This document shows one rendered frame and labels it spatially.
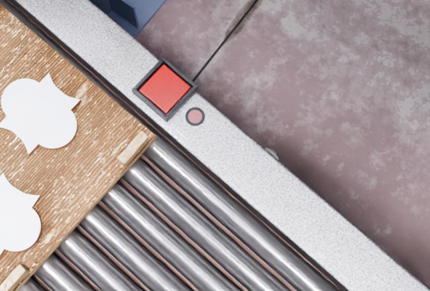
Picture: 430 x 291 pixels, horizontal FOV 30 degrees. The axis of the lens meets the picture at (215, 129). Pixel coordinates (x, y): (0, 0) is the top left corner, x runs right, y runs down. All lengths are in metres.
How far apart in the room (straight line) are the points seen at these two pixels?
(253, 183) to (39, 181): 0.33
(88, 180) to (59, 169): 0.05
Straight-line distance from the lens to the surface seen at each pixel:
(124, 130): 1.27
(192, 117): 1.29
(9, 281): 1.23
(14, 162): 1.29
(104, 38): 1.35
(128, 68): 1.32
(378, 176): 2.25
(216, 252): 1.25
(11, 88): 1.31
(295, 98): 2.27
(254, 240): 1.25
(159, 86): 1.29
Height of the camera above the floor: 2.16
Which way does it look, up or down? 75 degrees down
